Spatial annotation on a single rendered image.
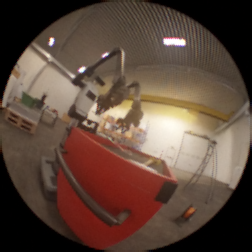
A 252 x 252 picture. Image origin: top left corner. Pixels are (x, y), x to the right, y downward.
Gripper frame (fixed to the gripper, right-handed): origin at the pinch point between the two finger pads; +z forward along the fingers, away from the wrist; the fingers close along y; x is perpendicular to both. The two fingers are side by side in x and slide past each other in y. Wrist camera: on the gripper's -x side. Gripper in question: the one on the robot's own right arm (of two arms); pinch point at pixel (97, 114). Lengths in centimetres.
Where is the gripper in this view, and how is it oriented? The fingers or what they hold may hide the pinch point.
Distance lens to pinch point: 47.0
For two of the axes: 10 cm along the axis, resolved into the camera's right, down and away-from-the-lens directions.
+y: 5.2, 3.7, 7.7
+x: -6.7, -3.8, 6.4
